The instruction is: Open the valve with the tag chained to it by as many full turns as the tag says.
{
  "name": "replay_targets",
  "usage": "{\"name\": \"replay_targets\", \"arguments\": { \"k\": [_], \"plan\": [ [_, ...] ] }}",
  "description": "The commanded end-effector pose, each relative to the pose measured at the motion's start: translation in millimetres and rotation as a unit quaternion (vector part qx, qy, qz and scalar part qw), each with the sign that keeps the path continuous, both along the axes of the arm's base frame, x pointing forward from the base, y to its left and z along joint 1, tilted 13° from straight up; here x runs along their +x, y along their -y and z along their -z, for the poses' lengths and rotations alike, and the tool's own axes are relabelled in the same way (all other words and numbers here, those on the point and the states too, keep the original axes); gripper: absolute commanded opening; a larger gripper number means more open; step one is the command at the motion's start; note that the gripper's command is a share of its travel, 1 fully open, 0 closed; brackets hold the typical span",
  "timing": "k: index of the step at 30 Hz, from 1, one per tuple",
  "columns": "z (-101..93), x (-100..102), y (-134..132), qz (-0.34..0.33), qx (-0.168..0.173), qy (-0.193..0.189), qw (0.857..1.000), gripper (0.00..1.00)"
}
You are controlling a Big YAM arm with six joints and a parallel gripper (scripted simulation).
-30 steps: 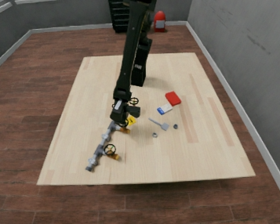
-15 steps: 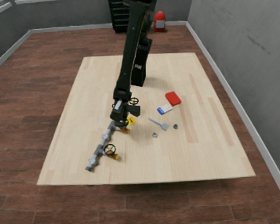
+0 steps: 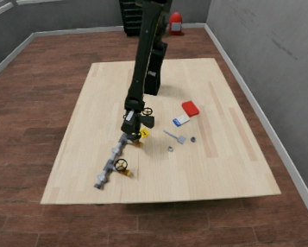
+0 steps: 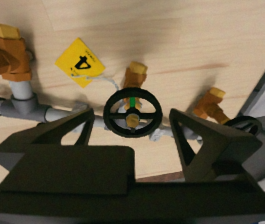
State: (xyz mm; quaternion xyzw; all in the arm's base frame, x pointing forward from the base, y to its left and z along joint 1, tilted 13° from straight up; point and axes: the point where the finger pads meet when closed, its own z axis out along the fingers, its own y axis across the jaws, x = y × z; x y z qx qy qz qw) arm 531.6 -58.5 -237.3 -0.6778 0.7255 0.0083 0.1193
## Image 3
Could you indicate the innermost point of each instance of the yellow diamond-shaped tag with chain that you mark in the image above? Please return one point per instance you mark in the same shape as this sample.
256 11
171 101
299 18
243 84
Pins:
144 133

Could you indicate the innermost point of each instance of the red flat rectangular block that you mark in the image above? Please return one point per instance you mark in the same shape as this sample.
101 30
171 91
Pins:
190 108

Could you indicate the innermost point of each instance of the grey pipe manifold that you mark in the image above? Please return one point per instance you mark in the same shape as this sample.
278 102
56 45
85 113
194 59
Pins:
116 151

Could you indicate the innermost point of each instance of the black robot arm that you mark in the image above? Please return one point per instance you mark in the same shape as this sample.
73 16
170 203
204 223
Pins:
150 38

